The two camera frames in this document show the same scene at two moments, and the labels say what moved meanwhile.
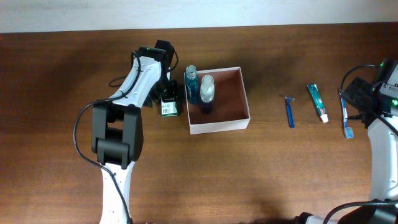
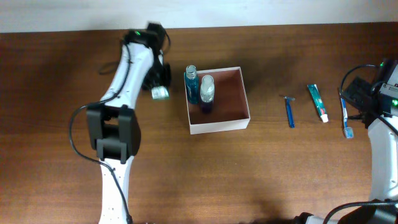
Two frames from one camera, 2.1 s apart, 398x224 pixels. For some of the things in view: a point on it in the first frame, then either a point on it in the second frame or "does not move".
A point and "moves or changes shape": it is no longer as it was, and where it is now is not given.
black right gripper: x=356 y=88 does not move
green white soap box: x=169 y=109 moves or changes shape
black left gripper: x=172 y=94 -> x=166 y=82
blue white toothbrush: x=348 y=131 does not move
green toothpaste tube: x=318 y=102 does not move
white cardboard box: x=231 y=110 does not move
